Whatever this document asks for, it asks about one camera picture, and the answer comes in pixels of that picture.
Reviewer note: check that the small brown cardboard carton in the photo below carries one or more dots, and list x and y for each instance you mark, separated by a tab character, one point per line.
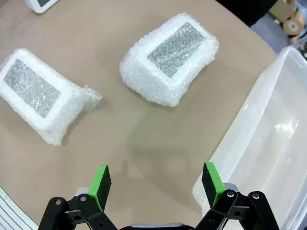
283	9

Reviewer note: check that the bubble-wrapped white clock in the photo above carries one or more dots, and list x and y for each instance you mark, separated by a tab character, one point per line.
36	95
168	60

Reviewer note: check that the clear plastic container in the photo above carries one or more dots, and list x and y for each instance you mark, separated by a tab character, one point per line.
263	143

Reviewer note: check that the small brown paper roll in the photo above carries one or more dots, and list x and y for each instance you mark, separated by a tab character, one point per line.
294	38

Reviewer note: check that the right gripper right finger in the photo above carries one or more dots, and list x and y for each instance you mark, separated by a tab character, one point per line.
213	189

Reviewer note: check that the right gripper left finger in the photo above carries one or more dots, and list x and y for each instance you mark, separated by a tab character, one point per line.
99	189

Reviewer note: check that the large brown paper roll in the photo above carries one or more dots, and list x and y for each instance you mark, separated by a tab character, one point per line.
293	25

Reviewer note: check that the unwrapped white digital clock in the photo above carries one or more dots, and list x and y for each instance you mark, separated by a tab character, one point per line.
38	6

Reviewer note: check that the person in black sweater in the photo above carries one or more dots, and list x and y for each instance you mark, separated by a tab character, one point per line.
247	12

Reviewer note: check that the white ribbed panel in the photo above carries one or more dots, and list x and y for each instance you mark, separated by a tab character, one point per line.
12	210

